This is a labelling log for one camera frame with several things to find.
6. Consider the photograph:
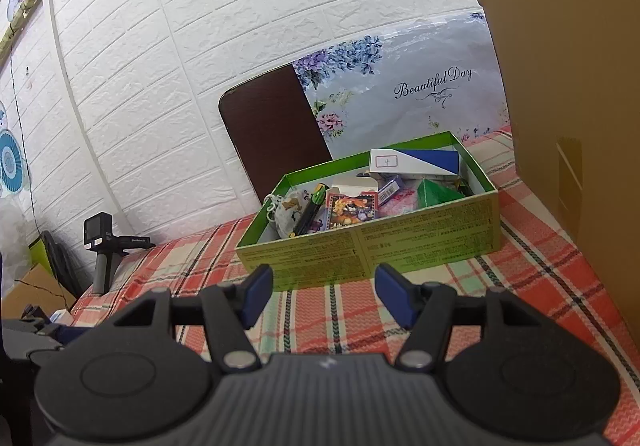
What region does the white floral drawstring pouch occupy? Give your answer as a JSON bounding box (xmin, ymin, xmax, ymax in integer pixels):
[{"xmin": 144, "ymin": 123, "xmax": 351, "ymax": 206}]
[{"xmin": 264, "ymin": 189, "xmax": 310, "ymax": 239}]

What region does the black green yellow pen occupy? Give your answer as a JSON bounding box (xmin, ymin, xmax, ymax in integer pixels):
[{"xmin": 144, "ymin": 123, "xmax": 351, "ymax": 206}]
[{"xmin": 290, "ymin": 183, "xmax": 328, "ymax": 238}]

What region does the green triangular box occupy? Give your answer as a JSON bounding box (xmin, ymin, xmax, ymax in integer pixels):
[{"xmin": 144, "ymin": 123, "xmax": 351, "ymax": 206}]
[{"xmin": 416, "ymin": 179, "xmax": 465, "ymax": 209}]

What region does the red blue card box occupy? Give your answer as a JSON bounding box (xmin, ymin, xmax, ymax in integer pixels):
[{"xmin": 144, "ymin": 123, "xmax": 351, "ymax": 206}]
[{"xmin": 324, "ymin": 187, "xmax": 378, "ymax": 230}]

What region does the white blue small box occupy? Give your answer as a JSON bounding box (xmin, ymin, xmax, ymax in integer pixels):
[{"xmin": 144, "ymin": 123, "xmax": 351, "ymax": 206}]
[{"xmin": 369, "ymin": 149, "xmax": 460, "ymax": 177}]

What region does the blue barcode card box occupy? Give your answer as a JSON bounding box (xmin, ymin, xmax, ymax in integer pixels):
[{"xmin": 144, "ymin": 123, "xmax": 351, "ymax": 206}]
[{"xmin": 378, "ymin": 175, "xmax": 405, "ymax": 206}]

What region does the green cardboard box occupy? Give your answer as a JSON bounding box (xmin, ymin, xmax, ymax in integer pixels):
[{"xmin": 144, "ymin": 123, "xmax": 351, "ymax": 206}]
[{"xmin": 235, "ymin": 132, "xmax": 501, "ymax": 291}]

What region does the pink floral cloth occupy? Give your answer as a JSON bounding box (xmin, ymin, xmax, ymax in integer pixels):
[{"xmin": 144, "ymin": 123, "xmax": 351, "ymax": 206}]
[{"xmin": 378, "ymin": 187, "xmax": 418, "ymax": 218}]

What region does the brown headboard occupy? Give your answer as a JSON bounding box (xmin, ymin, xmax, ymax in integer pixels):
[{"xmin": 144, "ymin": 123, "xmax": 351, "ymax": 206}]
[{"xmin": 218, "ymin": 64, "xmax": 332, "ymax": 199}]

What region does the floral plastic bedding bag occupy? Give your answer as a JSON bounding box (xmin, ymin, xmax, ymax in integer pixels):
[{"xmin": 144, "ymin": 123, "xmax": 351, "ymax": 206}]
[{"xmin": 292, "ymin": 11, "xmax": 509, "ymax": 159}]

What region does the brown cardboard box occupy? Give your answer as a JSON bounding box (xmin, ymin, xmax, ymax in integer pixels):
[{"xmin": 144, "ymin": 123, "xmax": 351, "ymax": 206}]
[{"xmin": 477, "ymin": 0, "xmax": 639, "ymax": 333}]

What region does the round blue wall decoration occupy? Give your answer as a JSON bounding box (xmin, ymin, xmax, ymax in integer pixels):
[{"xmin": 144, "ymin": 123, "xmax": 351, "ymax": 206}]
[{"xmin": 0, "ymin": 103, "xmax": 30, "ymax": 195}]

